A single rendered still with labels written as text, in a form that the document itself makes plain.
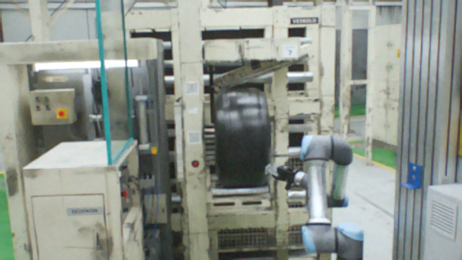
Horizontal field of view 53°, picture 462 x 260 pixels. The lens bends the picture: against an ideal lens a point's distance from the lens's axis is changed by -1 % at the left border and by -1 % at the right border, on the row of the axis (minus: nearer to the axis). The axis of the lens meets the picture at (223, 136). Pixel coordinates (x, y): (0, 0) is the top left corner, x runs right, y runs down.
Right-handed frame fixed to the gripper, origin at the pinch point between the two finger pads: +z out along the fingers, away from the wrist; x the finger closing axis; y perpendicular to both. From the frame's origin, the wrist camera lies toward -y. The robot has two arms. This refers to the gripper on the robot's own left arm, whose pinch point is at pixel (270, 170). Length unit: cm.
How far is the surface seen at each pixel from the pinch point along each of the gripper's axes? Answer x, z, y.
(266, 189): 1.1, 5.5, -15.0
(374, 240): -122, 12, -157
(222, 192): 20.1, 22.0, -11.2
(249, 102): -8.1, 16.0, 35.7
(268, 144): -2.3, 0.6, 16.3
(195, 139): 16.1, 41.2, 17.5
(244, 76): -42, 54, 31
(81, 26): -320, 892, -101
